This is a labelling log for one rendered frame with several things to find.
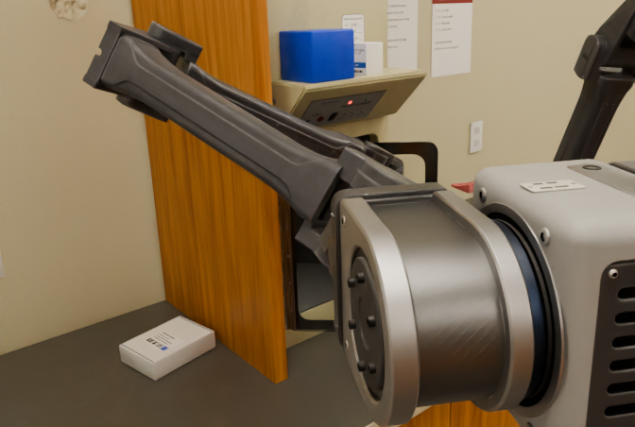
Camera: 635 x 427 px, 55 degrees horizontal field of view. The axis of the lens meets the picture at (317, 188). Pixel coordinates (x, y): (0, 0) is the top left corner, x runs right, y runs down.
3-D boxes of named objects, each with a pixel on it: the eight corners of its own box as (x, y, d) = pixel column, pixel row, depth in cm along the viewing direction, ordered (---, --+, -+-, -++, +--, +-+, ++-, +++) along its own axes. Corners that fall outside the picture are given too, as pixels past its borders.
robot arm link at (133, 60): (50, 76, 69) (86, -6, 68) (131, 97, 82) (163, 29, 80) (369, 298, 53) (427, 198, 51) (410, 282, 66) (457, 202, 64)
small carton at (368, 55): (347, 74, 121) (347, 42, 120) (364, 72, 125) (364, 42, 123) (366, 75, 118) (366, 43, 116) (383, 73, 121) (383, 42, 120)
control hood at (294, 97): (268, 134, 117) (266, 81, 114) (388, 112, 136) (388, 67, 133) (305, 143, 108) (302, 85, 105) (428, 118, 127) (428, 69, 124)
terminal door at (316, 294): (287, 329, 129) (278, 144, 117) (434, 331, 126) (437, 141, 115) (287, 331, 128) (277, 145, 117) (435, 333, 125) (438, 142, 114)
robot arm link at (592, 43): (604, 42, 91) (667, 46, 93) (586, 27, 96) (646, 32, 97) (516, 254, 116) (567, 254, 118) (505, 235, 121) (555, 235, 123)
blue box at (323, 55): (280, 80, 115) (278, 30, 112) (321, 75, 121) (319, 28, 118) (313, 83, 107) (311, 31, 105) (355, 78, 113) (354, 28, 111)
